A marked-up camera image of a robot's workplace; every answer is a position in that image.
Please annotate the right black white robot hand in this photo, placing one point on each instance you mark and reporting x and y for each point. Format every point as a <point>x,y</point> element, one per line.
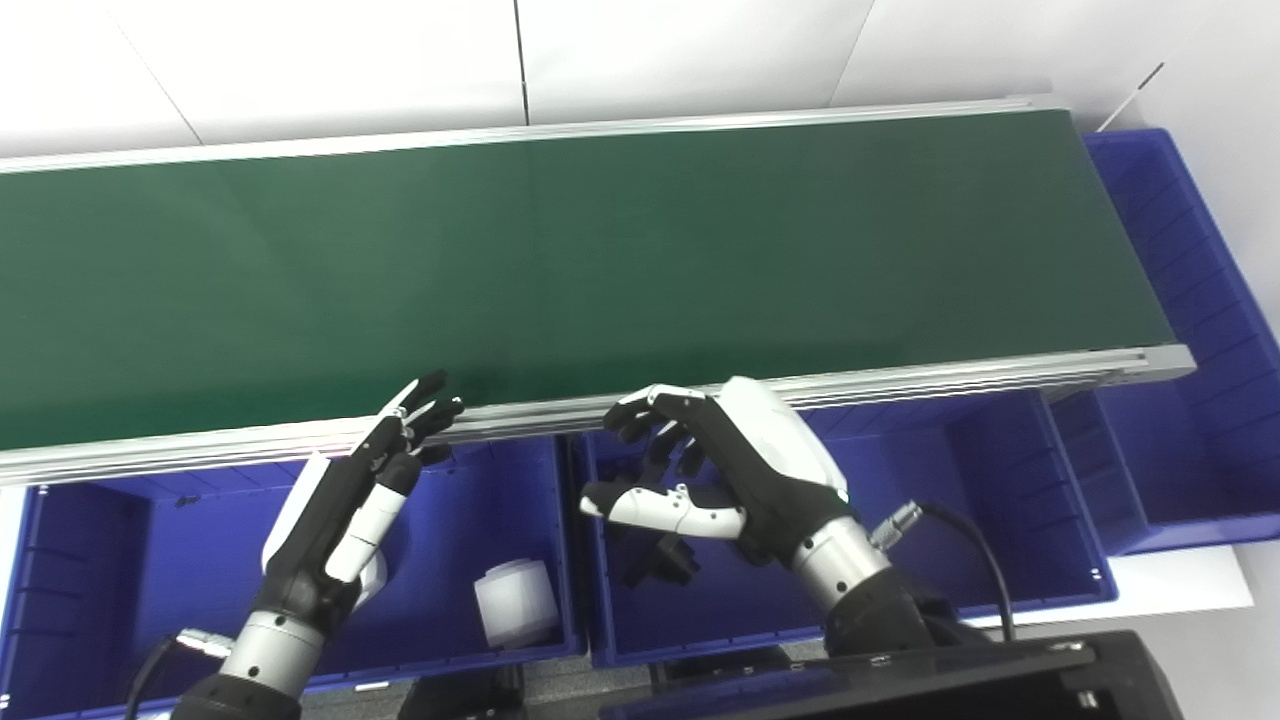
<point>770,470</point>

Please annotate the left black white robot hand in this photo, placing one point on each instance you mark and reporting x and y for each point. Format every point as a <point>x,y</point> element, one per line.
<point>325,530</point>

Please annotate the black flanged metal part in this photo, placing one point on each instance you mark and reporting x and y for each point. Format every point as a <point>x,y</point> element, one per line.
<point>660,562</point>

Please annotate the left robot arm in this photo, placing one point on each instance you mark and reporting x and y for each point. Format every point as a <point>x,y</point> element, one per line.
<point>260,660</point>

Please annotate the white cylinder part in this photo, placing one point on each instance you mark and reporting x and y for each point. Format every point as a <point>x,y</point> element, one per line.
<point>515,605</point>

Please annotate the blue bin with white parts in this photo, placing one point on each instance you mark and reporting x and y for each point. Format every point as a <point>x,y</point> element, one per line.
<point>120,570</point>

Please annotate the blue bin with black parts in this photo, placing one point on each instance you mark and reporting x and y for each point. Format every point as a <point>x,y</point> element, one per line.
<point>980,520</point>

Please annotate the empty blue plastic bin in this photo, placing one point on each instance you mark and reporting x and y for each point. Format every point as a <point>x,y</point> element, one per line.
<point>1200,300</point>

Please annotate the black robot torso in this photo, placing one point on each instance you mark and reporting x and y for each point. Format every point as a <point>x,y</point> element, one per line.
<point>950,685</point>

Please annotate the green conveyor belt aluminium frame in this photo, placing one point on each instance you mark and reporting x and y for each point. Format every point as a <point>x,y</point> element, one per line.
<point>600,270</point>

